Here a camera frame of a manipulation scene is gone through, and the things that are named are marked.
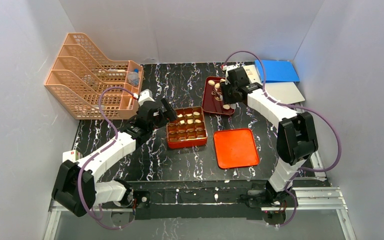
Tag orange box lid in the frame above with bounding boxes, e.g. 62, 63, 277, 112
213, 128, 260, 169

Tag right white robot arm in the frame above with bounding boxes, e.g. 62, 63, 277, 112
220, 67, 318, 205

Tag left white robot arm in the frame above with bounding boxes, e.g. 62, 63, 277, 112
51, 98, 177, 217

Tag orange chocolate box with tray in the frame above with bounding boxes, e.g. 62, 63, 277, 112
166, 106, 208, 149

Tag dark red chocolate tray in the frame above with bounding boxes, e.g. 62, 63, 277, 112
201, 76, 235, 116

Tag small bottle with blue cap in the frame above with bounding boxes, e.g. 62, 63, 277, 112
126, 68, 140, 87

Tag blue folder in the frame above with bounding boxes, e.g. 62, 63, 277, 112
262, 60, 300, 83

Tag white board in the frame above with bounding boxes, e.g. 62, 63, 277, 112
243, 64, 305, 105

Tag peach plastic file rack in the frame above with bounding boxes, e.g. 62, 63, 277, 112
44, 32, 144, 120

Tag small white red box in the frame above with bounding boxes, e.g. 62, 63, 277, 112
62, 150, 83, 163

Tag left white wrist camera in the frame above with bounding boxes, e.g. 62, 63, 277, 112
137, 89, 155, 106

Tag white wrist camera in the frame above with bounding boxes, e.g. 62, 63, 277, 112
137, 89, 155, 106
222, 65, 238, 73

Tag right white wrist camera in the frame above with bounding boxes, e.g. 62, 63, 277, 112
222, 65, 238, 73

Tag aluminium base frame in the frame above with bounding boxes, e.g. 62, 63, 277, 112
42, 102, 357, 240

